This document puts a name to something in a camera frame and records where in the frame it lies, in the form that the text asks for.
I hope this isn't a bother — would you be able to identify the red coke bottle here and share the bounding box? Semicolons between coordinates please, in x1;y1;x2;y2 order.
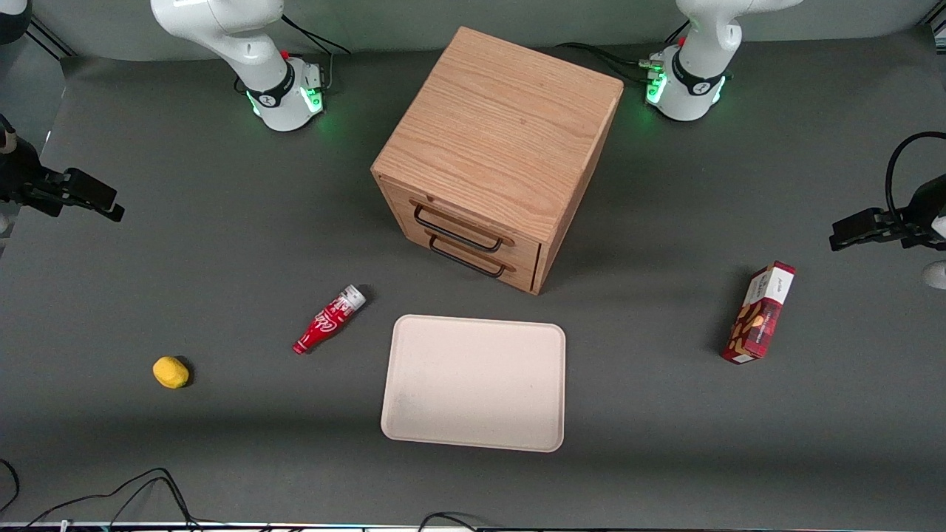
293;284;367;355

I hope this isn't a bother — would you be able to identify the black thin edge cable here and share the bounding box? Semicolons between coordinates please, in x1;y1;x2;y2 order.
0;458;21;512

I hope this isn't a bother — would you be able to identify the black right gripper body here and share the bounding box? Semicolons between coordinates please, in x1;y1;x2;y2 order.
0;135;69;218

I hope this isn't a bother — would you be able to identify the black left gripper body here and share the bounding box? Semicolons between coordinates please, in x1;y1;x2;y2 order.
905;175;946;249

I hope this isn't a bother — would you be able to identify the black short floor cable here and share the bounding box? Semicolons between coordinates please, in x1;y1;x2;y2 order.
417;511;483;532

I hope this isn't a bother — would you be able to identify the yellow lemon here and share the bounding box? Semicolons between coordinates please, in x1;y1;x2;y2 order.
153;356;191;389

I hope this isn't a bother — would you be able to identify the red snack box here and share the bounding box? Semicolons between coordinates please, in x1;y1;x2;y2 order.
722;261;797;364

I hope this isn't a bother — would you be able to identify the black cable at left arm base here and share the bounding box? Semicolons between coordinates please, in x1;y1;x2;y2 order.
554;41;664;83

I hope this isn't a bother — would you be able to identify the black metal drawer handle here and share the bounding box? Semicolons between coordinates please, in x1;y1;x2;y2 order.
413;204;505;253
429;236;508;279

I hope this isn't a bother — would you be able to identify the black frame strut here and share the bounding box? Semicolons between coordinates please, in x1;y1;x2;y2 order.
28;18;76;60

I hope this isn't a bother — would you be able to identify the black cable at arm base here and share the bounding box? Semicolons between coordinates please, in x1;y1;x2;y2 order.
280;14;353;91
554;41;664;83

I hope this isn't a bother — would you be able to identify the wooden drawer cabinet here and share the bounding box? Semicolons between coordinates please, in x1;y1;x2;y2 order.
371;27;624;296

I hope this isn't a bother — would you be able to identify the wooden drawer front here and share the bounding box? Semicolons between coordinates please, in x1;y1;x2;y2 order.
383;180;545;271
395;222;541;293

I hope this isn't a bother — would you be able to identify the beige rectangular tray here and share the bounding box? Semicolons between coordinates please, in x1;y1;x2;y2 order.
381;314;567;453

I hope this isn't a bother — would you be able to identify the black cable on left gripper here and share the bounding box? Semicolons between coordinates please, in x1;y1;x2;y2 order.
885;132;946;224

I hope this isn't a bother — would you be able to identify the black cable at right arm base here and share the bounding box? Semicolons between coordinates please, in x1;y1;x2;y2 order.
280;14;353;91

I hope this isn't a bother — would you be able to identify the black looped floor cable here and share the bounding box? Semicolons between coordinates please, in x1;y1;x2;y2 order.
21;467;202;530

